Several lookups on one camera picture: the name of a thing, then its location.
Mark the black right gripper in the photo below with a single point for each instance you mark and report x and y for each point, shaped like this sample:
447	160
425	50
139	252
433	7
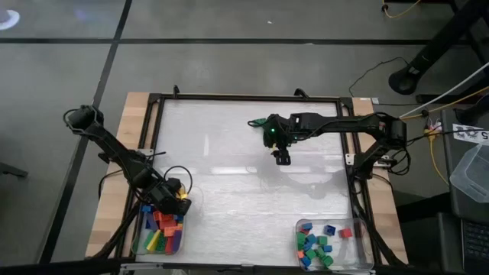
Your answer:
280	131

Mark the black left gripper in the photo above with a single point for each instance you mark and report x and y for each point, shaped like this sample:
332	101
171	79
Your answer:
166	200

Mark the purple block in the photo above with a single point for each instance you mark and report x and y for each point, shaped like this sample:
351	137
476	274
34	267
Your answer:
177	240
152	223

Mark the yellow block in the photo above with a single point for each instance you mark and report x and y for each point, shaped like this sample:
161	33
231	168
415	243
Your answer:
154	240

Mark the small red block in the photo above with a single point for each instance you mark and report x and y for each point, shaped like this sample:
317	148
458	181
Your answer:
345	233
304	231

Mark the small orange block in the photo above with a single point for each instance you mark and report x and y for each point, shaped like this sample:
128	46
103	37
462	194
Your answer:
300	254

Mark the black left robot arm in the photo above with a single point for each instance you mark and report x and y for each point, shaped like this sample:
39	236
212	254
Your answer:
122	156

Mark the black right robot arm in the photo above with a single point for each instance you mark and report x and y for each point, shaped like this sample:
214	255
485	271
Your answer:
351	124

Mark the yellow right gripper tag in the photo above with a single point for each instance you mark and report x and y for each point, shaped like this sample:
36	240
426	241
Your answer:
274	145

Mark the yellow gripper tag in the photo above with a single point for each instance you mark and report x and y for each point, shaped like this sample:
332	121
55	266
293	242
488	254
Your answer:
183	195
274	145

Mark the yellow left gripper tag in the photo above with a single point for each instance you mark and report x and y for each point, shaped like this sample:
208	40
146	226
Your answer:
183	195

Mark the white plastic surface sheet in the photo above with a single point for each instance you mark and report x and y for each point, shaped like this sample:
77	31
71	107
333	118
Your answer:
210	191

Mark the clear plastic bin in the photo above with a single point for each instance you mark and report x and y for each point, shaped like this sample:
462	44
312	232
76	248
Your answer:
139	248
355	248

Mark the white connector box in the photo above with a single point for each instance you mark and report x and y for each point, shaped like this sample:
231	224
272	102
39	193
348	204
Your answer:
386	163

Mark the small white tag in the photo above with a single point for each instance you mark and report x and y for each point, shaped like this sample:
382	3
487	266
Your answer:
375	101

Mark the white power plugs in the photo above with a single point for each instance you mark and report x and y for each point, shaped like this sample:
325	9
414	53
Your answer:
431	126

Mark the black furniture leg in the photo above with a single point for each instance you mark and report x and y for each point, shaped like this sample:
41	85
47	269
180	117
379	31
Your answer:
13	170

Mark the black equipment case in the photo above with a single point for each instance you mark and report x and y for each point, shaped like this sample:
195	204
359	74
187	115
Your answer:
458	211

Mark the white paper label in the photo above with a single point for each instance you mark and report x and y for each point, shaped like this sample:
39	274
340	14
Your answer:
470	133

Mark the clear plastic tub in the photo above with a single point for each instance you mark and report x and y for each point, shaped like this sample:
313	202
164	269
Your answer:
471	175

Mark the black stand leg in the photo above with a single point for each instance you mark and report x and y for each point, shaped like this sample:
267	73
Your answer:
473	110

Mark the black keyboard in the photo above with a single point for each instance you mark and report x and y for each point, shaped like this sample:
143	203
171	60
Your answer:
475	240

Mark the white round floor marker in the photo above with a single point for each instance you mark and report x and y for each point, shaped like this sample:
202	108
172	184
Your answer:
9	21

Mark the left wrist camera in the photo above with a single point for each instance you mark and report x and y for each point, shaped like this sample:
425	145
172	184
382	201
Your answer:
174	184

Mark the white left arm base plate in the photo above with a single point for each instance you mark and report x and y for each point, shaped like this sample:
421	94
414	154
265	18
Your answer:
146	152

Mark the black frame clamp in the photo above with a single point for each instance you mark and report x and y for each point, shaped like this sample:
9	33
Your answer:
302	93
176	91

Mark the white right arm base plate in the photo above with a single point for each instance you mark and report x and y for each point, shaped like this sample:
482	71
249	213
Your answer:
349	159

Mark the black bottom rail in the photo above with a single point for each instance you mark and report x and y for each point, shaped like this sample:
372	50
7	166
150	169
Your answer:
57	267

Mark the black camera stand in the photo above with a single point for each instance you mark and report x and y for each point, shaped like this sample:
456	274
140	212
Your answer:
439	46

